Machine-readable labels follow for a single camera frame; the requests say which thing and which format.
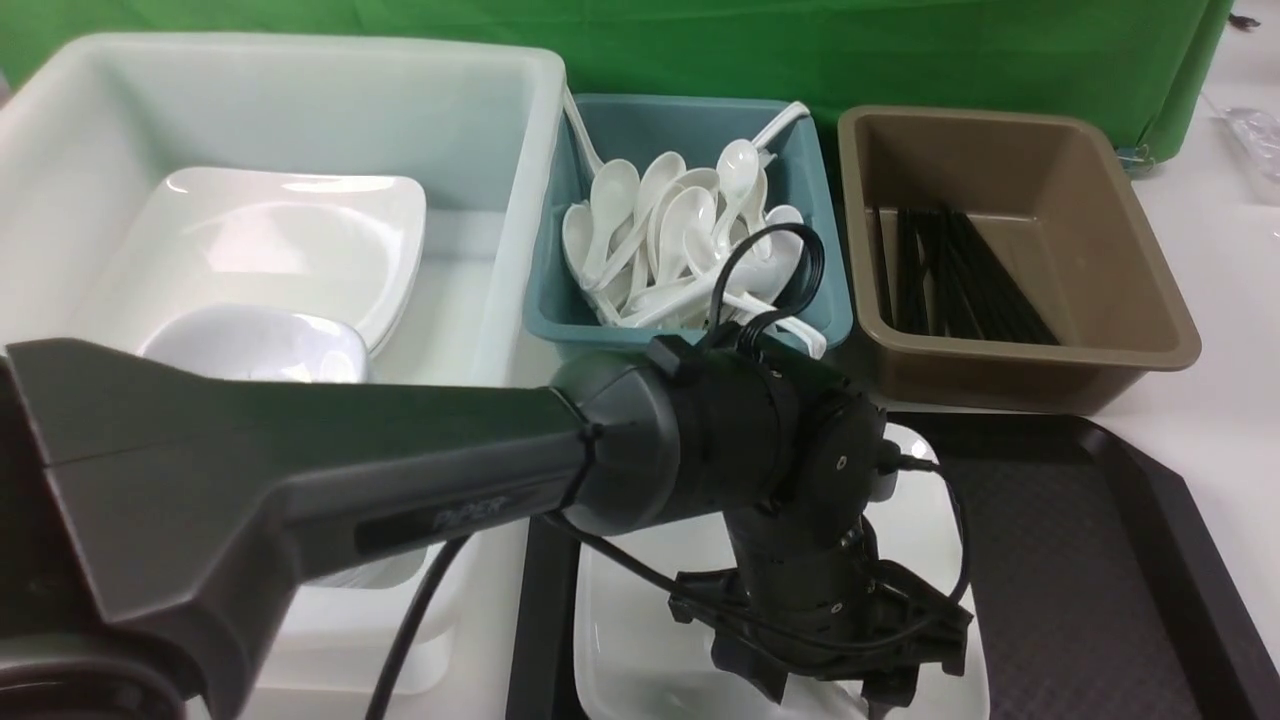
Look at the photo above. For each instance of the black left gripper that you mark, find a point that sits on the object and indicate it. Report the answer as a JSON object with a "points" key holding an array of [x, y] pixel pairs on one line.
{"points": [[835, 612]]}

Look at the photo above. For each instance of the large white square plate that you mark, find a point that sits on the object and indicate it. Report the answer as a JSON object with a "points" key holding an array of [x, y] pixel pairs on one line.
{"points": [[633, 661]]}

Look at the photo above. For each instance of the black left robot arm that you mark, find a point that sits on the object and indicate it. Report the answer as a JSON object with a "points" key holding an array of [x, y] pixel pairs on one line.
{"points": [[157, 523]]}

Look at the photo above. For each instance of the black serving tray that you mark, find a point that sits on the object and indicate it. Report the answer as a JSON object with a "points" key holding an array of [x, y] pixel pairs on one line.
{"points": [[1099, 591]]}

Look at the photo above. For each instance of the white spoon hanging over bin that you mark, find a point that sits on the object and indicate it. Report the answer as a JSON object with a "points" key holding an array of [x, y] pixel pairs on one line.
{"points": [[747, 308]]}

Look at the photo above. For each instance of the black chopsticks in bin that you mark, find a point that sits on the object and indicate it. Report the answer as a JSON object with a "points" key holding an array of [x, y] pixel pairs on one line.
{"points": [[937, 276]]}

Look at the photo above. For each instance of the teal plastic bin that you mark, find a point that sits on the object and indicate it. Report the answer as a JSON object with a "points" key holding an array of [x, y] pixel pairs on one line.
{"points": [[638, 128]]}

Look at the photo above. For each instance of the white spoon upright centre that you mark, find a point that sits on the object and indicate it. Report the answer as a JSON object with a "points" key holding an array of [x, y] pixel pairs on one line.
{"points": [[737, 168]]}

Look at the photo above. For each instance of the white spoon left in bin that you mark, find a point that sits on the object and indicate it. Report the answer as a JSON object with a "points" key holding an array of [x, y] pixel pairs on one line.
{"points": [[611, 200]]}

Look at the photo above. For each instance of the brown plastic bin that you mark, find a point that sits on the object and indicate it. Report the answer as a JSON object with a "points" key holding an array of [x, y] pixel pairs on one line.
{"points": [[1051, 199]]}

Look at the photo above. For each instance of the stack of white square plates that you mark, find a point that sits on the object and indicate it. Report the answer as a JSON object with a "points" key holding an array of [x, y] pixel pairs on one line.
{"points": [[346, 248]]}

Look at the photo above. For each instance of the large white plastic tub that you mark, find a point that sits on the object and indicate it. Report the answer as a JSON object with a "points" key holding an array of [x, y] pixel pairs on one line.
{"points": [[105, 120]]}

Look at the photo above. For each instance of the green backdrop cloth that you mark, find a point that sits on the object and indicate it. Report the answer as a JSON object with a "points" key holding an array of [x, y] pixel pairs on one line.
{"points": [[1132, 68]]}

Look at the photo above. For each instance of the stack of white bowls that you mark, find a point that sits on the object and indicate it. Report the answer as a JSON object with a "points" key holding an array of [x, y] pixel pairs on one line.
{"points": [[240, 342]]}

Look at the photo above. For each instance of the clear plastic bag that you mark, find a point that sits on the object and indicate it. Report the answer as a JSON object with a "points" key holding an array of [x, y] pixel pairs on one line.
{"points": [[1255, 149]]}

